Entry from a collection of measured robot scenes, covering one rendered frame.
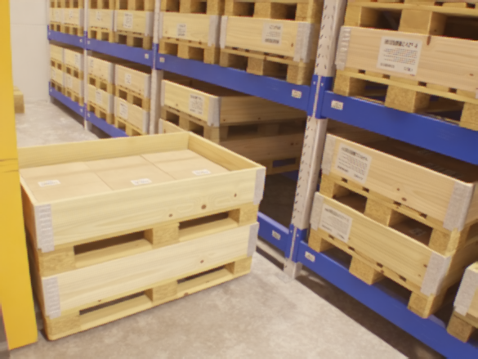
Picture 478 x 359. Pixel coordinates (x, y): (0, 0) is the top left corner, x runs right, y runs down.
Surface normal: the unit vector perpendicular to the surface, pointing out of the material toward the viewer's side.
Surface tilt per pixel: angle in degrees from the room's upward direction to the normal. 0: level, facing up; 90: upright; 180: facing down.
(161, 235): 90
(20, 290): 90
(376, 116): 90
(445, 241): 90
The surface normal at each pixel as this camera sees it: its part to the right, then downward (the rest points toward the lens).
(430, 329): -0.78, 0.14
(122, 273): 0.62, 0.33
